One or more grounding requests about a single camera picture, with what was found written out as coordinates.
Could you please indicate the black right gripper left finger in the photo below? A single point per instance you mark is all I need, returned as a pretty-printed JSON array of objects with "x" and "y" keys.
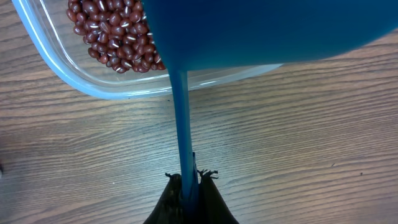
[{"x": 168, "y": 209}]

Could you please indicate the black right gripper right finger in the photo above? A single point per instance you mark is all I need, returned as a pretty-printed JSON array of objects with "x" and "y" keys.
[{"x": 212, "y": 206}]

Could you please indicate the blue plastic measuring scoop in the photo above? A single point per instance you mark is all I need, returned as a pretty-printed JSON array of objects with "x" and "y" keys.
[{"x": 209, "y": 34}]

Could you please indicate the red adzuki beans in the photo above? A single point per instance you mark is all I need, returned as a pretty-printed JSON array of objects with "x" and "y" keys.
[{"x": 117, "y": 32}]

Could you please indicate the clear plastic food container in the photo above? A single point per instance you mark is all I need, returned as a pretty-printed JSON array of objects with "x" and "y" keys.
[{"x": 66, "y": 54}]

